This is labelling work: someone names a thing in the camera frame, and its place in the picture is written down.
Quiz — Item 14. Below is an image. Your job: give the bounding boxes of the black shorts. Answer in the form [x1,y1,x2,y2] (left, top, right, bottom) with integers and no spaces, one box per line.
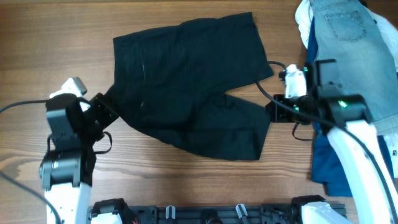
[107,12,273,161]

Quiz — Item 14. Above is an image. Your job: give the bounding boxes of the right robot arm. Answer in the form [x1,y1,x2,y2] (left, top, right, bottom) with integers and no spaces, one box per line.
[266,59,397,223]

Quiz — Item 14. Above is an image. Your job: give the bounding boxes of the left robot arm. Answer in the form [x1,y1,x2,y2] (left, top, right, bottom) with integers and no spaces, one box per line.
[39,93,139,223]

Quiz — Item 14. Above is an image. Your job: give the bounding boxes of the blue t-shirt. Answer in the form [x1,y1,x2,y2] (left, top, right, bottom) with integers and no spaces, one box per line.
[305,21,394,197]

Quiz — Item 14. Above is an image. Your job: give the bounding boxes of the light blue denim shorts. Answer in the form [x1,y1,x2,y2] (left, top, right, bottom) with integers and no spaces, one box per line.
[310,0,397,135]

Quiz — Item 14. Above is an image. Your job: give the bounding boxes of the right black cable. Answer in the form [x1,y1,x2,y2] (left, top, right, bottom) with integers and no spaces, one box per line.
[255,60,398,218]

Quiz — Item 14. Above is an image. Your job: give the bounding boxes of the black cable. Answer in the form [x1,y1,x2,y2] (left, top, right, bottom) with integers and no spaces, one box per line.
[255,60,398,218]
[0,99,63,224]

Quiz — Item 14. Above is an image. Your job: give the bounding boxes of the left black cable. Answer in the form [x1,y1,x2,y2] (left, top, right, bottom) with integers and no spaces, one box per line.
[0,99,63,224]

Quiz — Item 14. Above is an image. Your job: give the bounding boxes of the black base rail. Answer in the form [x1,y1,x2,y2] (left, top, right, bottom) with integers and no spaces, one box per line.
[86,203,303,224]

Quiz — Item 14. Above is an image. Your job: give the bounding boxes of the left grey rail clip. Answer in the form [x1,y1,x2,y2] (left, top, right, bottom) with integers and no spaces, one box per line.
[165,205,176,220]

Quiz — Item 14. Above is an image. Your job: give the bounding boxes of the grey rail clip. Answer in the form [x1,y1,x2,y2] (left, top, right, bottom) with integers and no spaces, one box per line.
[165,205,176,220]
[235,203,248,219]

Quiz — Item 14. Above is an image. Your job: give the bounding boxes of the right grey rail clip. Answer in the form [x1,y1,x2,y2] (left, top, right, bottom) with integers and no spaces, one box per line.
[235,203,248,219]

